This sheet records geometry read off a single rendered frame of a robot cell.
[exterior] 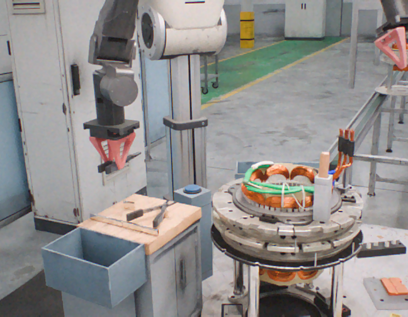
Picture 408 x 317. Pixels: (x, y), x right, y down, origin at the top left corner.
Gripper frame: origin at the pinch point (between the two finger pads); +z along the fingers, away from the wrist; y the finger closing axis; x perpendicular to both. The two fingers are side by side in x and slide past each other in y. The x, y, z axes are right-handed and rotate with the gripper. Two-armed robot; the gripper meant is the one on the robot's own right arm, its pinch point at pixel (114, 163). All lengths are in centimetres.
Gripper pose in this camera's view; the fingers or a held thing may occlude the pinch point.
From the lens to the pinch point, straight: 108.9
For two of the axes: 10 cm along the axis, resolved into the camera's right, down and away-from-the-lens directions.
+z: 0.3, 9.4, 3.3
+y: 8.7, 1.4, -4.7
